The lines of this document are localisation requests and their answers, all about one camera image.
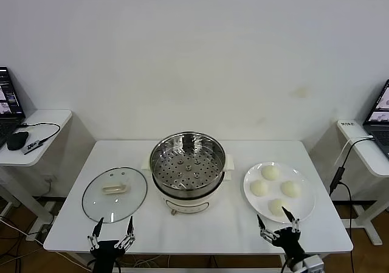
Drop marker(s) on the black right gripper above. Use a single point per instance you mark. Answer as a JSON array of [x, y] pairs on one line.
[[288, 241]]

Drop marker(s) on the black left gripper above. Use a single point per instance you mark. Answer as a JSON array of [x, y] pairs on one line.
[[104, 251]]

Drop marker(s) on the white steamed baozi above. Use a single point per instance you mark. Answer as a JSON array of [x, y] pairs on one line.
[[276, 207], [259, 188], [270, 172], [290, 188]]

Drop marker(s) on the round glass pot lid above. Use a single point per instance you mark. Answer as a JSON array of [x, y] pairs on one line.
[[97, 200]]

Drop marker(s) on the stainless steel steamer basket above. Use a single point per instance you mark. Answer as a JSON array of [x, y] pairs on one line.
[[188, 178]]

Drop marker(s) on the round white plate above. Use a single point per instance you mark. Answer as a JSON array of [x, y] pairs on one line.
[[304, 206]]

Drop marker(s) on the cream electric cooking pot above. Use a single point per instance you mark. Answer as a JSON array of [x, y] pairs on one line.
[[185, 204]]

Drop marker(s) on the white side table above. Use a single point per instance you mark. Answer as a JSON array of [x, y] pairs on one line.
[[373, 163], [51, 118]]

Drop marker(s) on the grey usb hub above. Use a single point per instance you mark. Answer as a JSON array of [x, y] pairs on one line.
[[32, 146]]

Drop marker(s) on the small printed label sticker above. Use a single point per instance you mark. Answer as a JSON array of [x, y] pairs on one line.
[[347, 124]]

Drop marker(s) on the black computer mouse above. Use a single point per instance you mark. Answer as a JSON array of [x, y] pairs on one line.
[[16, 140]]

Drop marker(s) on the dark grey open laptop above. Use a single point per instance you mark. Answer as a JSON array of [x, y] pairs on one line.
[[380, 109]]

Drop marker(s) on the black open laptop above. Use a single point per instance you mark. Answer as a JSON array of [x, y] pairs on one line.
[[9, 102]]

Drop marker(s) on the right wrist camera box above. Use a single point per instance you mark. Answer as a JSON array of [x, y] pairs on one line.
[[313, 262]]

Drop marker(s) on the white work table frame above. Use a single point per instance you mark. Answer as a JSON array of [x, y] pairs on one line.
[[197, 270]]

